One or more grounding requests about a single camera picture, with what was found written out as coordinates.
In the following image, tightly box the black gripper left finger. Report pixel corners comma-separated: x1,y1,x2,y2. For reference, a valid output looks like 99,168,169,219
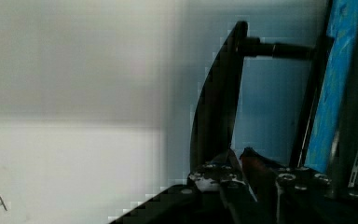
187,149,252,203

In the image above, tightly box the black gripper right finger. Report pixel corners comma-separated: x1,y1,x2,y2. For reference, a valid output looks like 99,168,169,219
240,147,333,224

